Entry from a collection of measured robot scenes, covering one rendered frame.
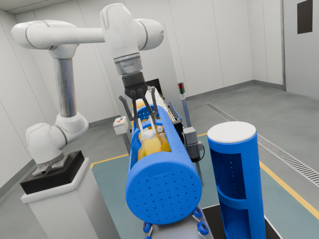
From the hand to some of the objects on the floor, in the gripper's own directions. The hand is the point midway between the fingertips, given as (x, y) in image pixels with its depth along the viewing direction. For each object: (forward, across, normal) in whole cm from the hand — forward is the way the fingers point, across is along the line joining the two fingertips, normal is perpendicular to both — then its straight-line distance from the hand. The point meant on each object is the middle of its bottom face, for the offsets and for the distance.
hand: (146, 126), depth 71 cm
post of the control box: (+132, -30, +101) cm, 169 cm away
